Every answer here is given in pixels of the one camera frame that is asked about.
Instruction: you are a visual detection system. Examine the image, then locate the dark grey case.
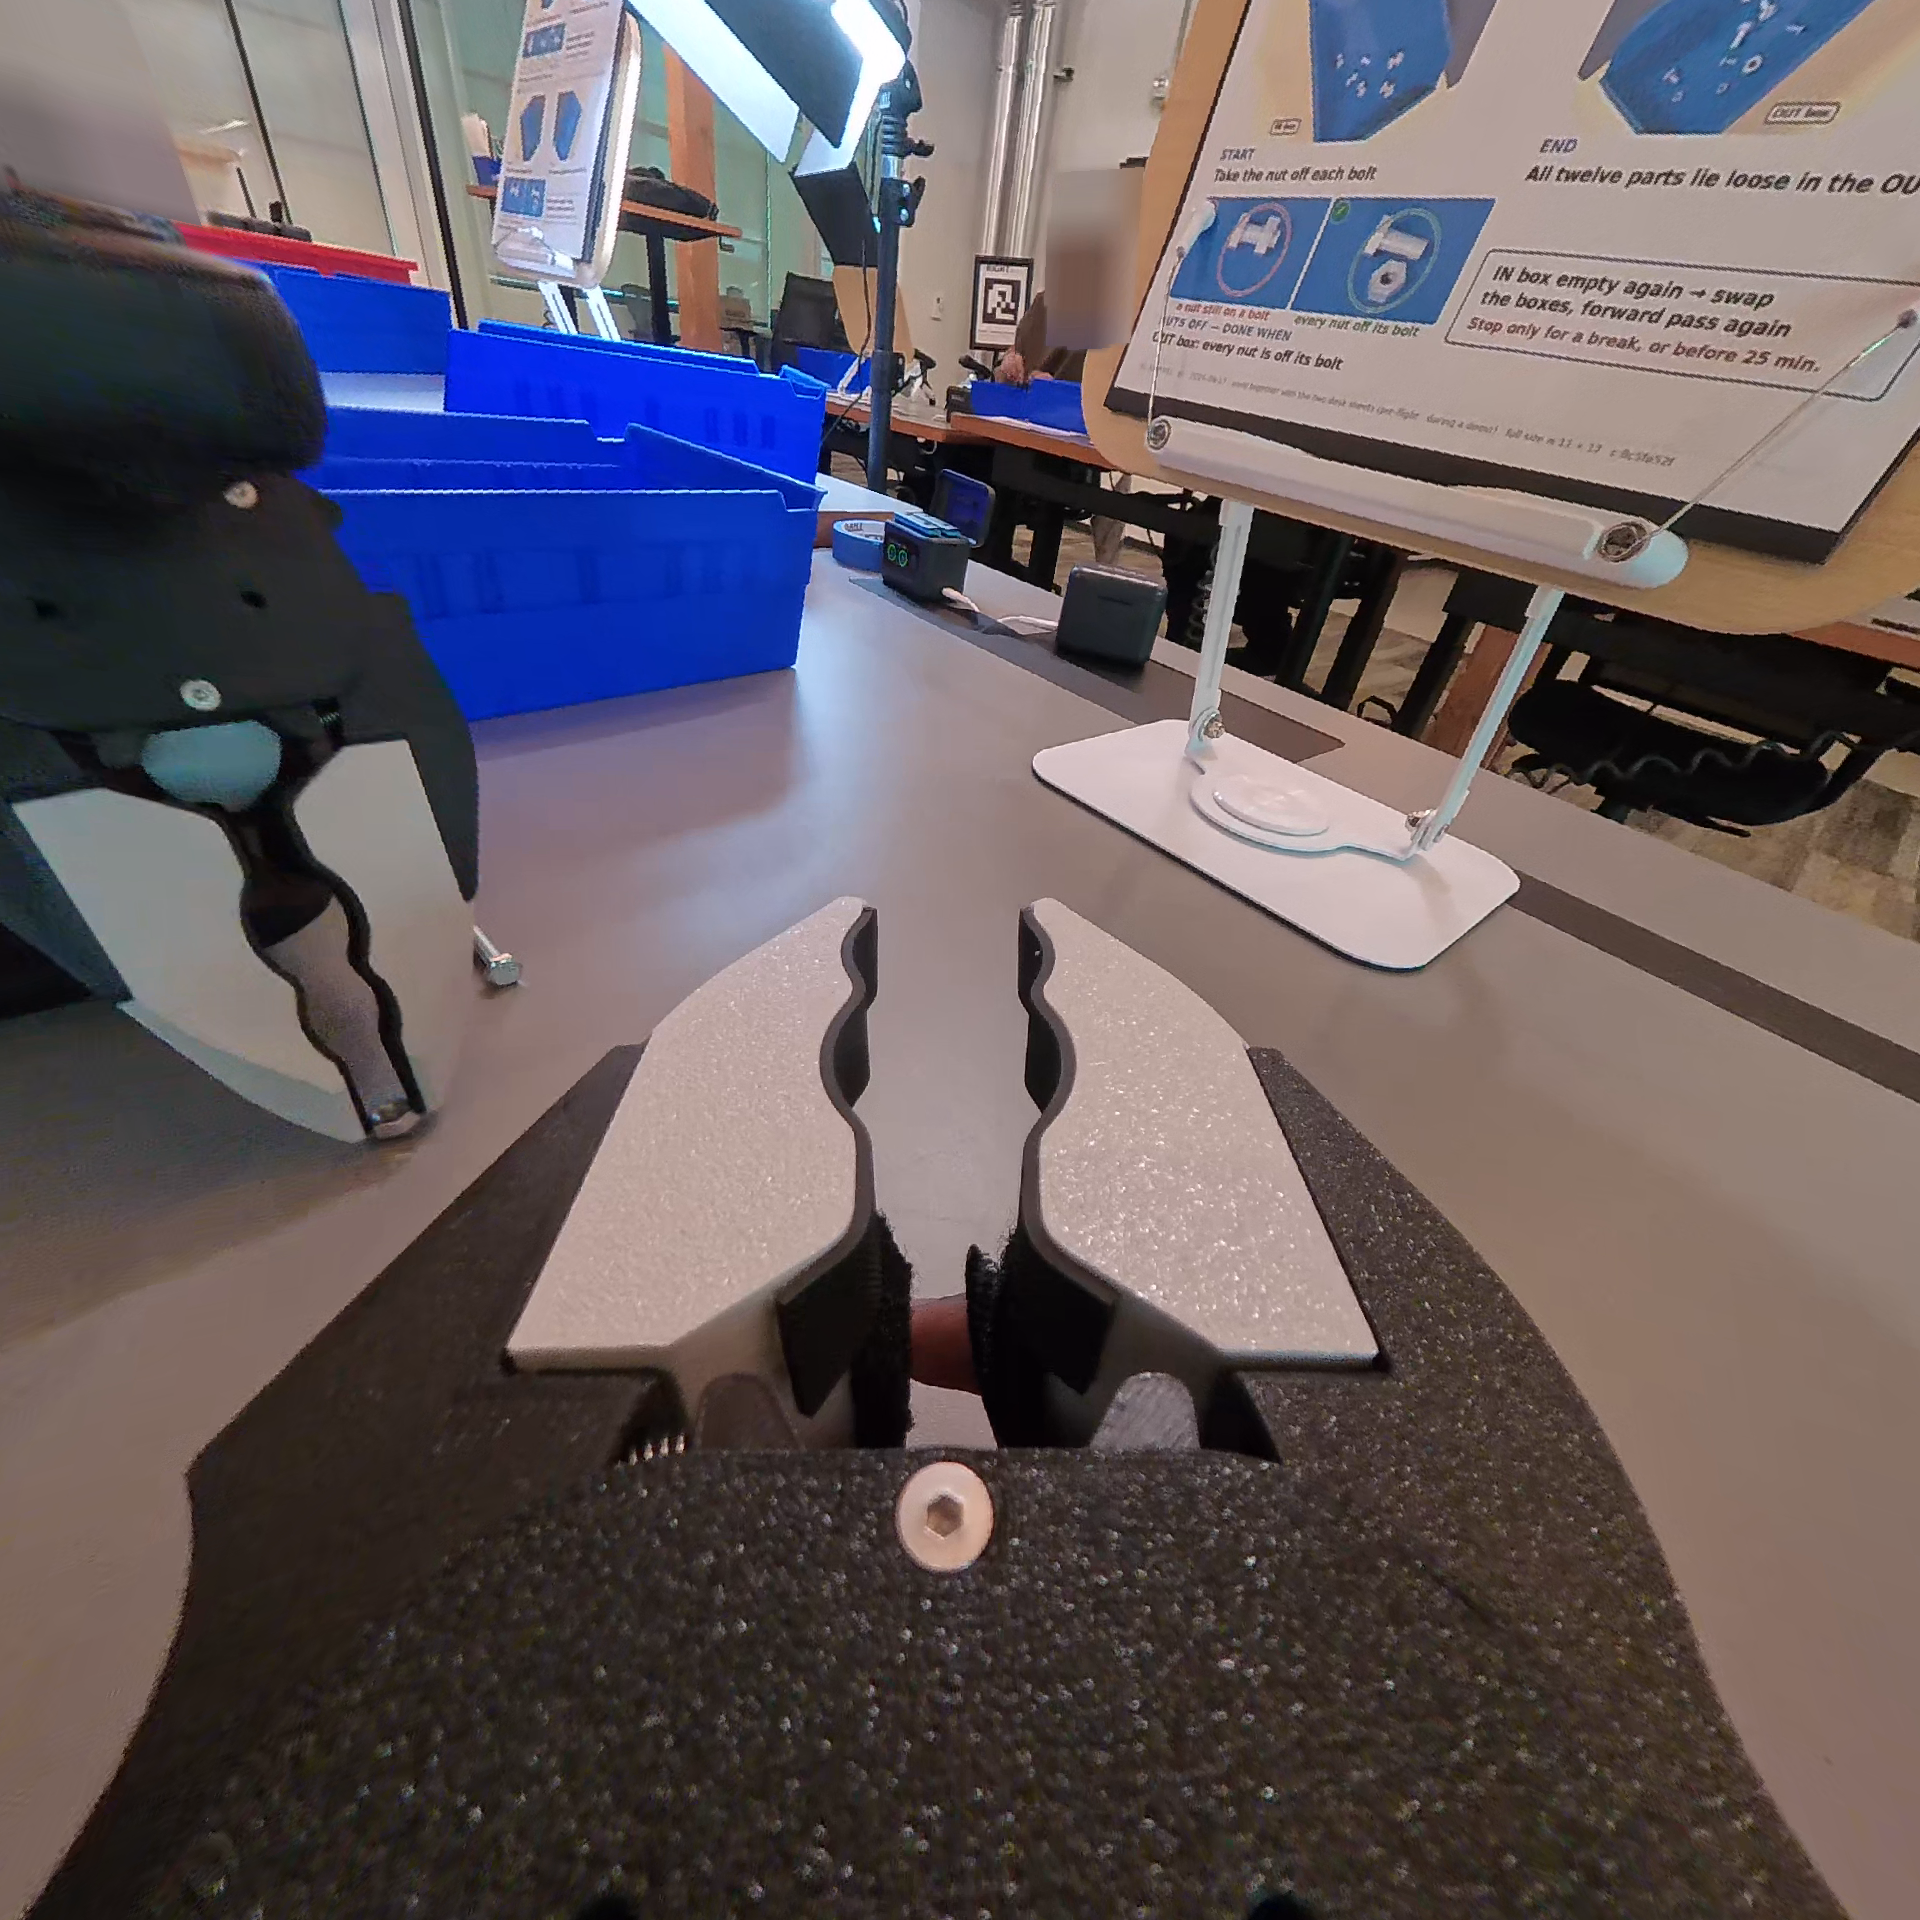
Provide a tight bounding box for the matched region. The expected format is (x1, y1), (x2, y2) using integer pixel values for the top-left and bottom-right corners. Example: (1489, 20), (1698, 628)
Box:
(1055, 562), (1171, 668)

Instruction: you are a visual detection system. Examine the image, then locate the wood-top desk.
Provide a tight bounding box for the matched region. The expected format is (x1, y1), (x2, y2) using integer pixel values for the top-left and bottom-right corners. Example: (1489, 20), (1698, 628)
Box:
(826, 394), (1120, 601)

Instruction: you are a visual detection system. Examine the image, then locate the red plastic bin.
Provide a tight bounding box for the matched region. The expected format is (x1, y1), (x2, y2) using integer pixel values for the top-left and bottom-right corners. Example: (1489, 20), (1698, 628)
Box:
(171, 223), (423, 290)

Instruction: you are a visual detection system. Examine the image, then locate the black battery charger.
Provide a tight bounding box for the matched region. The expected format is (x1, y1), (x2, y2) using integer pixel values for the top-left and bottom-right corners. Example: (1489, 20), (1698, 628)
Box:
(881, 510), (980, 606)

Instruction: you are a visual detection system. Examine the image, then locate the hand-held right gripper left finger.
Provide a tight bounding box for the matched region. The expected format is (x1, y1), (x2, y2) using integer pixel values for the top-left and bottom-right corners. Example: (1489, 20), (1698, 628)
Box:
(507, 896), (883, 1442)

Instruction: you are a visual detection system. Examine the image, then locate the row of small blue bins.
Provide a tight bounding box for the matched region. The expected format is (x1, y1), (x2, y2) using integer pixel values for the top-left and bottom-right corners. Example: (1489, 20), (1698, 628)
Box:
(786, 346), (1092, 441)

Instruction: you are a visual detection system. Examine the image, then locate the black office chair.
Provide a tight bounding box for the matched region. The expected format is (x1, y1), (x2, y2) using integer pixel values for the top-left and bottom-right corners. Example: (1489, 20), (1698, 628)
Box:
(1507, 662), (1896, 836)

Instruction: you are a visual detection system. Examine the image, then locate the person's right hand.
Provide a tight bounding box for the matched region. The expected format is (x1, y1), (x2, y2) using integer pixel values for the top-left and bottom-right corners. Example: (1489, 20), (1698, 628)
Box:
(908, 1296), (980, 1401)

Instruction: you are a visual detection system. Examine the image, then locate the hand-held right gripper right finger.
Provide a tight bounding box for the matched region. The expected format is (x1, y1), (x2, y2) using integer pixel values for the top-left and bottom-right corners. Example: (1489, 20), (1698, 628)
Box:
(1017, 896), (1383, 1450)

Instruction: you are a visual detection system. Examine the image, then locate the instruction sheet on stand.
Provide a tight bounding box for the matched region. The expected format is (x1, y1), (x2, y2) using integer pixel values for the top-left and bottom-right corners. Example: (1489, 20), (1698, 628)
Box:
(492, 0), (648, 336)

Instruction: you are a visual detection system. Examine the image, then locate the wooden desk with black legs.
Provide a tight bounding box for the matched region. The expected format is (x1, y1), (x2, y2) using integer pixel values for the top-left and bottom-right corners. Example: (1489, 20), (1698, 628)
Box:
(1769, 600), (1920, 681)

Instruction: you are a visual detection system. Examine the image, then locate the blue plastic bin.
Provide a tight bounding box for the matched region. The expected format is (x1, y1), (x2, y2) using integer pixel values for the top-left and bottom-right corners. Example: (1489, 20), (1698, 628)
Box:
(442, 323), (829, 486)
(299, 420), (827, 726)
(240, 264), (458, 417)

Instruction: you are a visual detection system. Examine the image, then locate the studio light panel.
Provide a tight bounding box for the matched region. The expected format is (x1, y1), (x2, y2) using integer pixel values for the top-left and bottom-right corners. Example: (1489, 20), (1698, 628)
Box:
(632, 0), (921, 170)

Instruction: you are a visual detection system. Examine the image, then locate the wooden display board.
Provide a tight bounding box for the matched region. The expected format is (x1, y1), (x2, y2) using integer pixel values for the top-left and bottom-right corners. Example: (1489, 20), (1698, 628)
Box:
(1079, 0), (1920, 642)

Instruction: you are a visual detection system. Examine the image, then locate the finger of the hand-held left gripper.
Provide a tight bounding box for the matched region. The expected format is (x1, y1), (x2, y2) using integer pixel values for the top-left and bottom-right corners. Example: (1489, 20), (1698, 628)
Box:
(18, 769), (373, 1145)
(288, 732), (482, 1115)

